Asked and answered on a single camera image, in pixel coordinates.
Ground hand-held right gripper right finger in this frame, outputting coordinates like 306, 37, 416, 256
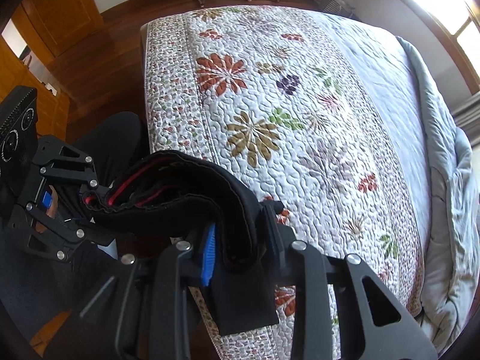
260, 200, 439, 360

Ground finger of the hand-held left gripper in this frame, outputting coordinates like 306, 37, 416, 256
32, 135, 110, 200
7, 199, 118, 262

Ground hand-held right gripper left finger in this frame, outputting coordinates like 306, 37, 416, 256
80, 223, 218, 360

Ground black pants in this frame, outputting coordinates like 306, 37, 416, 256
80, 150, 280, 336

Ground person's right leg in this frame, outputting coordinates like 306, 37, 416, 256
0, 232, 128, 316

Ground person's leg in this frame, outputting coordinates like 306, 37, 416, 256
0, 232, 128, 316
65, 112, 145, 196

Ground person's left leg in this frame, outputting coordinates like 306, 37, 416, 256
65, 112, 145, 196

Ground wooden cabinet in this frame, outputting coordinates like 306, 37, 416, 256
0, 19, 72, 136

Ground floral quilted bedspread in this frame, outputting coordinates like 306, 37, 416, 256
140, 5, 432, 360

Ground wooden door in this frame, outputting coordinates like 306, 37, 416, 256
20, 0, 106, 59

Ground grey duvet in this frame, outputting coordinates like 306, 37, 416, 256
395, 35, 480, 347

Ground grey curtain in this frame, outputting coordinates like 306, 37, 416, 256
452, 90, 480, 140

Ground wooden framed window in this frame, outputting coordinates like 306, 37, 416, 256
397, 0, 480, 96

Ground wire basket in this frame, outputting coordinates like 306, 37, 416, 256
313, 0, 355, 17

